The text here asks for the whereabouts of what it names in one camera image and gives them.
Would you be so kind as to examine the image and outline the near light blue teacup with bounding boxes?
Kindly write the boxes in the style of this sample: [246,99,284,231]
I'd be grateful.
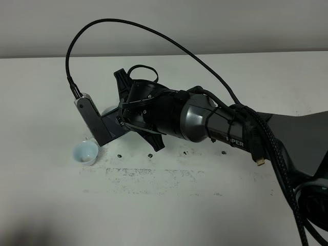
[73,140,99,166]

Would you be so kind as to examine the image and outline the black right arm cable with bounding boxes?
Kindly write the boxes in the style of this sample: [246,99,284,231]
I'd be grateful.
[65,18,328,246]

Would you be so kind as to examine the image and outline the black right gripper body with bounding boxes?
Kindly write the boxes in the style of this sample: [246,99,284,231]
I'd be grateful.
[121,79,187,138]

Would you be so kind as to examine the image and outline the light blue teacup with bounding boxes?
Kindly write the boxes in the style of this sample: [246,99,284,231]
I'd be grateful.
[84,137,95,141]
[73,140,99,166]

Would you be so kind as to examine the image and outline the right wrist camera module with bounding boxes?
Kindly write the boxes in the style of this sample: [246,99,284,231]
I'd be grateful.
[74,93,130,147]

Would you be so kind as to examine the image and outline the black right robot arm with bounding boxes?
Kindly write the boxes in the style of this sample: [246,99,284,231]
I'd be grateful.
[114,70,327,230]

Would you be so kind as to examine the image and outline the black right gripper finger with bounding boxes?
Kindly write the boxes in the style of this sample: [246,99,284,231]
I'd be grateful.
[114,69,132,103]
[138,128,165,151]

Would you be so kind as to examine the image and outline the light blue porcelain teapot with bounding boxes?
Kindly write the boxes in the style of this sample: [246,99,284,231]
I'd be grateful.
[101,106,118,118]

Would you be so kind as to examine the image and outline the far light blue teacup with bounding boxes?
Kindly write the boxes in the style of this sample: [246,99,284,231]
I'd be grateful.
[84,137,95,141]

